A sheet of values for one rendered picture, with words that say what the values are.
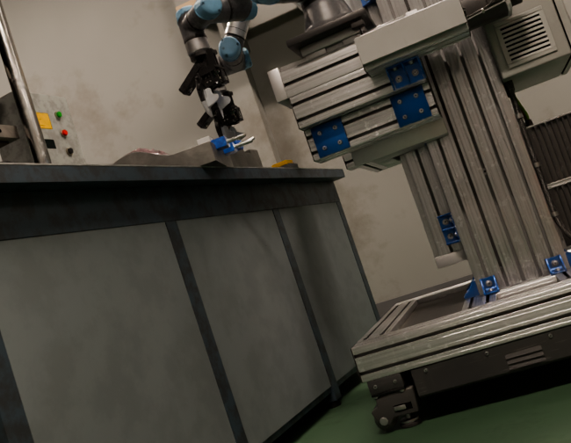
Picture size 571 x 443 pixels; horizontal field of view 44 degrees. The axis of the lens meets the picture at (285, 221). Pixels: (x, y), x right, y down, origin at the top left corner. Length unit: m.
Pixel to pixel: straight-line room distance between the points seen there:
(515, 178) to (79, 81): 3.58
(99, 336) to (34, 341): 0.17
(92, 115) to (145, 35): 0.64
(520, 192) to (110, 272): 1.12
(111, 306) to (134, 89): 3.43
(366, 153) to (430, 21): 0.43
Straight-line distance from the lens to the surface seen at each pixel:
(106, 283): 1.52
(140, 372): 1.53
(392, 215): 4.24
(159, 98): 4.75
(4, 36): 2.89
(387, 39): 1.78
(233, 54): 2.47
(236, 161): 2.26
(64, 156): 3.03
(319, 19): 1.95
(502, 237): 2.03
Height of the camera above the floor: 0.45
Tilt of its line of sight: 4 degrees up
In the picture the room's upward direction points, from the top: 19 degrees counter-clockwise
